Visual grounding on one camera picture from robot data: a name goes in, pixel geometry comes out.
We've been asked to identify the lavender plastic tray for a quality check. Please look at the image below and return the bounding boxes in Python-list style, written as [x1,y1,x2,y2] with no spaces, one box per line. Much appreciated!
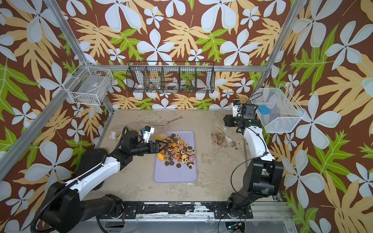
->
[153,131,198,183]

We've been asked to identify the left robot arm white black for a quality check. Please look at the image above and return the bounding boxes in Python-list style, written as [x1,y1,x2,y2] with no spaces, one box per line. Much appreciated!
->
[30,126,169,233]

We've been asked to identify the metal rod tool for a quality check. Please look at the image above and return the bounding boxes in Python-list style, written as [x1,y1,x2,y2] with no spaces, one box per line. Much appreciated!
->
[242,138,248,160]

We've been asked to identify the ziploc bag with cookies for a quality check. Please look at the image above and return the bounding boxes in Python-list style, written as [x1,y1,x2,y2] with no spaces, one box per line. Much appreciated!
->
[108,126,128,142]

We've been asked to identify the pile of poured cookies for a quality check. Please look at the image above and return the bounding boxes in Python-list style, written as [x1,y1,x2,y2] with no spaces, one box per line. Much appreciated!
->
[156,133,196,170]

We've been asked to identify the clear bag of cookies back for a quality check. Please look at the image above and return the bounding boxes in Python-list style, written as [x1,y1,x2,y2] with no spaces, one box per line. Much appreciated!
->
[211,121,237,148]

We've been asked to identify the black wire basket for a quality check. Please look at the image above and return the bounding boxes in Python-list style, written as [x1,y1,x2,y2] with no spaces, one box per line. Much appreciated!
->
[125,61,216,93]

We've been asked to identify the white wire basket left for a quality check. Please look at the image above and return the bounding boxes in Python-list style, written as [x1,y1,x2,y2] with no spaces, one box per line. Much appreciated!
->
[63,62,113,106]

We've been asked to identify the white mesh basket right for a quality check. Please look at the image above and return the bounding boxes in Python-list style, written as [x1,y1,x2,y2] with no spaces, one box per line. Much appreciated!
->
[250,85,306,134]

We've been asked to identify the black mounting rail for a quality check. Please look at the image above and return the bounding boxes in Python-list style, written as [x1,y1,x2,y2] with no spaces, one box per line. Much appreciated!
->
[120,201,253,220]

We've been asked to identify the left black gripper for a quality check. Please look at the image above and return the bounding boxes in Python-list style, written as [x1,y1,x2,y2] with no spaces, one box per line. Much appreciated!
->
[131,140,168,157]

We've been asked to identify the blue object in basket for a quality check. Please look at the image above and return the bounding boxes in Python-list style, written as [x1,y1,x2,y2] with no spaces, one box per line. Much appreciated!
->
[257,105,271,115]

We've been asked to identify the silver wrench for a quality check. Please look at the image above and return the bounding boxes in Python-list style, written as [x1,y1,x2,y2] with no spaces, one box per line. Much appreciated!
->
[165,116,184,125]

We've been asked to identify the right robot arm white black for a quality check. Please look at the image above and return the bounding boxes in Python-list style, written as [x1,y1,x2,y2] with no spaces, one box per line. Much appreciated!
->
[223,115,284,218]

